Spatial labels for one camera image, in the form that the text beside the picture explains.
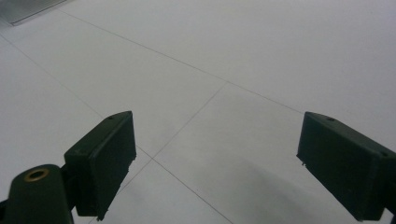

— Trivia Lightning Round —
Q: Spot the clear plastic container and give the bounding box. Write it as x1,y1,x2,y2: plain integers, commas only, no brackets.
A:
0,0,68,27

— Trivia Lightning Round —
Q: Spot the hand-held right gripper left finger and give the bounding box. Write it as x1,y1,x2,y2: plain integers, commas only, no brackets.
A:
64,110,137,222

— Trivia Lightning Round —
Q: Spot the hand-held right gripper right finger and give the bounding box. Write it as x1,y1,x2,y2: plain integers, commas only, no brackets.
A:
295,111,396,222

